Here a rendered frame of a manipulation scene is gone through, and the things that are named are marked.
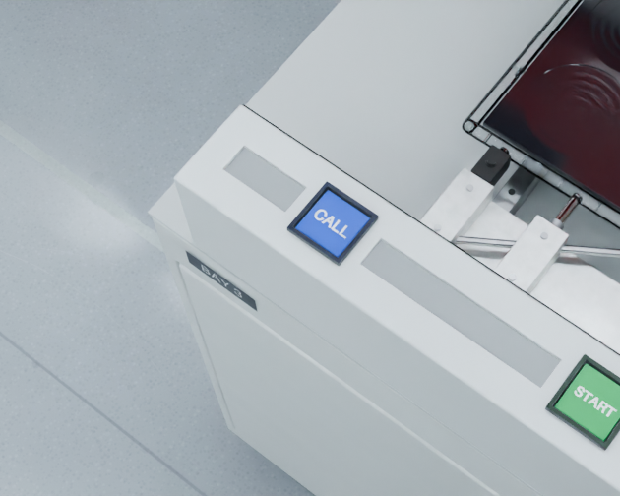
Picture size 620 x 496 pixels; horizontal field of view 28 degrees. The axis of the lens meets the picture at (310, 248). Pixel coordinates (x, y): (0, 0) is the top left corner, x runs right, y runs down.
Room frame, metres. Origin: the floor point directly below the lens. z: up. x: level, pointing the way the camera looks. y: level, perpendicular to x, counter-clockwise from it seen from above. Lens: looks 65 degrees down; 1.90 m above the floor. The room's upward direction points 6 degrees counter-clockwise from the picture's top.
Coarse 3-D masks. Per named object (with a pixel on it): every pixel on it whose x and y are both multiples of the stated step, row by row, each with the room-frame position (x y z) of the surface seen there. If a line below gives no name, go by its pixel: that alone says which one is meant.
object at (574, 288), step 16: (496, 208) 0.50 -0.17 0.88; (480, 224) 0.48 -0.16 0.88; (496, 224) 0.48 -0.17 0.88; (512, 224) 0.48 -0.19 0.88; (480, 256) 0.45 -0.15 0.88; (496, 256) 0.45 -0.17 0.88; (560, 256) 0.44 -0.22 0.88; (576, 256) 0.44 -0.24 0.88; (560, 272) 0.43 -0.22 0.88; (576, 272) 0.43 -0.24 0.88; (592, 272) 0.42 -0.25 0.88; (544, 288) 0.41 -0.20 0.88; (560, 288) 0.41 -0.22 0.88; (576, 288) 0.41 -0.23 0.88; (592, 288) 0.41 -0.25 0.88; (608, 288) 0.41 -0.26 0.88; (560, 304) 0.40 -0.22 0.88; (576, 304) 0.39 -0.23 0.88; (592, 304) 0.39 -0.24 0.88; (608, 304) 0.39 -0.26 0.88; (576, 320) 0.38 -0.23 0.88; (592, 320) 0.38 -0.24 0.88; (608, 320) 0.38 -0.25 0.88; (592, 336) 0.36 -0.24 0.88; (608, 336) 0.36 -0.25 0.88
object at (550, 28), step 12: (564, 0) 0.70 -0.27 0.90; (576, 0) 0.70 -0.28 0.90; (564, 12) 0.69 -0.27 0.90; (552, 24) 0.68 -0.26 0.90; (540, 36) 0.66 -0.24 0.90; (552, 36) 0.67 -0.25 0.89; (528, 48) 0.65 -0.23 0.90; (540, 48) 0.65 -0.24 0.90; (516, 60) 0.64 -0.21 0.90; (528, 60) 0.64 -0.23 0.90; (504, 72) 0.63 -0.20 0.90; (516, 72) 0.63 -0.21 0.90; (504, 84) 0.61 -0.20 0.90; (492, 96) 0.60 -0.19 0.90; (480, 108) 0.59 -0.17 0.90; (492, 108) 0.59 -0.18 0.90; (468, 120) 0.58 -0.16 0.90; (480, 120) 0.58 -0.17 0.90
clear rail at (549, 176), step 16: (464, 128) 0.57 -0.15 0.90; (480, 128) 0.57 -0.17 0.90; (496, 144) 0.55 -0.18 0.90; (512, 160) 0.54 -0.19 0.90; (528, 160) 0.53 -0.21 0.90; (544, 176) 0.51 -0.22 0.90; (560, 176) 0.51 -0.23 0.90; (560, 192) 0.50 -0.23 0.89; (576, 192) 0.49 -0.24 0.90; (592, 208) 0.48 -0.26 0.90; (608, 208) 0.47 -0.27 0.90
